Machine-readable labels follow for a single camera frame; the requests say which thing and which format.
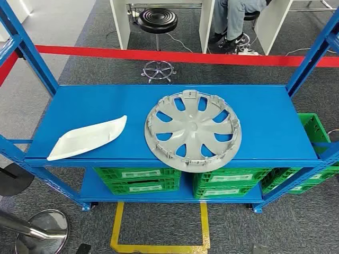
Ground white curved plastic part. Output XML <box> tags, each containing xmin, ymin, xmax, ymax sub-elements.
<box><xmin>47</xmin><ymin>115</ymin><xmax>128</xmax><ymax>162</ymax></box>

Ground black round stool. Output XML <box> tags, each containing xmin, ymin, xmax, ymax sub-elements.
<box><xmin>137</xmin><ymin>7</ymin><xmax>178</xmax><ymax>84</ymax></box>
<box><xmin>230</xmin><ymin>10</ymin><xmax>261</xmax><ymax>55</ymax></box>

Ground person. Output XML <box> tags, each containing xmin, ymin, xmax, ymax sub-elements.
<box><xmin>208</xmin><ymin>0</ymin><xmax>268</xmax><ymax>50</ymax></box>

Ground green plastic crate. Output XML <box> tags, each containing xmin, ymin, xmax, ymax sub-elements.
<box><xmin>260</xmin><ymin>113</ymin><xmax>339</xmax><ymax>186</ymax></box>
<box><xmin>103</xmin><ymin>178</ymin><xmax>180</xmax><ymax>196</ymax></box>
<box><xmin>265</xmin><ymin>175</ymin><xmax>334</xmax><ymax>196</ymax></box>
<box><xmin>193</xmin><ymin>183</ymin><xmax>255</xmax><ymax>200</ymax></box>
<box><xmin>193</xmin><ymin>167</ymin><xmax>273</xmax><ymax>186</ymax></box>
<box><xmin>94</xmin><ymin>167</ymin><xmax>182</xmax><ymax>184</ymax></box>

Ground red barrier belt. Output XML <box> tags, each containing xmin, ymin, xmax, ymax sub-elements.
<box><xmin>0</xmin><ymin>51</ymin><xmax>19</xmax><ymax>87</ymax></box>
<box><xmin>35</xmin><ymin>44</ymin><xmax>339</xmax><ymax>68</ymax></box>

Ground grey plastic wheel cover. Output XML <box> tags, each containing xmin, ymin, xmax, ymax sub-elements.
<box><xmin>144</xmin><ymin>89</ymin><xmax>242</xmax><ymax>173</ymax></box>

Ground white power strip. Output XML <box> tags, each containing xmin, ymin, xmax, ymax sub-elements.
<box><xmin>236</xmin><ymin>48</ymin><xmax>260</xmax><ymax>56</ymax></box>

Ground blue metal shelf rack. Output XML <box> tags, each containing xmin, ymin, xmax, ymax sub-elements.
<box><xmin>0</xmin><ymin>0</ymin><xmax>339</xmax><ymax>214</ymax></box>

